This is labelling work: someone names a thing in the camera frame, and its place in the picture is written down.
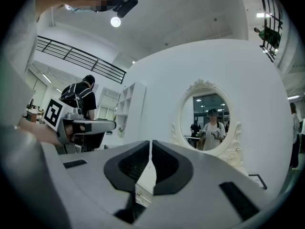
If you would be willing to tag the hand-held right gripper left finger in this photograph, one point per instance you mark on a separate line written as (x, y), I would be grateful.
(83, 175)

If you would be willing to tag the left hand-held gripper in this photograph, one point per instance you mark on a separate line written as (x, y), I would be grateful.
(53, 113)

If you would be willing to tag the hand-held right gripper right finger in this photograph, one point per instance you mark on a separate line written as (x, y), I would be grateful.
(202, 175)

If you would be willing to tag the white dressing table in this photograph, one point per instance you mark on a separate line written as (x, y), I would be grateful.
(147, 175)

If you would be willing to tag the person's left forearm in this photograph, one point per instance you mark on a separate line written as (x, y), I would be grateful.
(33, 132)

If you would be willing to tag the person's left hand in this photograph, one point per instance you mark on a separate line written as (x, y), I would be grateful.
(75, 128)

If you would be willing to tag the oval white ornate mirror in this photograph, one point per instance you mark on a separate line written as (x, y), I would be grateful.
(232, 155)

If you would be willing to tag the white cubby shelf unit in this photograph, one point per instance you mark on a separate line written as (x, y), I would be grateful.
(138, 108)

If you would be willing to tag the black balcony railing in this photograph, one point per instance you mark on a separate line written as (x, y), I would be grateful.
(274, 20)
(97, 64)

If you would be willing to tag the person's light grey shirt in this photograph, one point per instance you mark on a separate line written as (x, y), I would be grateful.
(12, 92)

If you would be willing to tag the round ceiling lamp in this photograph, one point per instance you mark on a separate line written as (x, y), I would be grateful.
(115, 22)

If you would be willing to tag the black picture frame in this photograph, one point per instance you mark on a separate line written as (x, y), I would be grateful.
(258, 180)

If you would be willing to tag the black head camera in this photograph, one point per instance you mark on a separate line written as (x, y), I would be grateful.
(125, 7)

